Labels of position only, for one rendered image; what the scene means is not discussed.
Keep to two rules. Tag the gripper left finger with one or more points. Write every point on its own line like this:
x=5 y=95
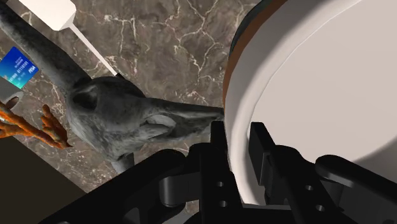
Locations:
x=214 y=173

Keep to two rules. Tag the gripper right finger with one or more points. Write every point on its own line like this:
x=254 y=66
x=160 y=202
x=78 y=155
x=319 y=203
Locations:
x=291 y=176

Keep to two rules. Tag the white bowl with brown rim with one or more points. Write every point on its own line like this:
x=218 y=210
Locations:
x=316 y=77

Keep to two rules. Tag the grey animal figure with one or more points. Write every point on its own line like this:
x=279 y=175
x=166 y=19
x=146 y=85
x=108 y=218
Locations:
x=118 y=114

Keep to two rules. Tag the orange coral-shaped figure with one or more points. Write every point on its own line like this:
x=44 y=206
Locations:
x=34 y=128

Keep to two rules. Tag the white spatula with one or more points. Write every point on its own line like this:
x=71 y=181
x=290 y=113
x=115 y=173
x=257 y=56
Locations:
x=59 y=15

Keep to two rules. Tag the blue card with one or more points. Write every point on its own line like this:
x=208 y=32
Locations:
x=17 y=69

